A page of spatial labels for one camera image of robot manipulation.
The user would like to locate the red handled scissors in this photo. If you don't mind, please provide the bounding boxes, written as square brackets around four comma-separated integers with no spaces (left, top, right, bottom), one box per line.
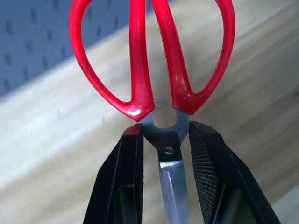
[69,0,236,224]

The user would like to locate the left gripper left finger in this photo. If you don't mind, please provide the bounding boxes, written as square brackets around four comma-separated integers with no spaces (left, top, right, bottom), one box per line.
[83,123,144,224]

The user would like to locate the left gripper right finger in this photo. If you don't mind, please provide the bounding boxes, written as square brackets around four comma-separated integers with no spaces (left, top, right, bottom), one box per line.
[188,120,281,224]

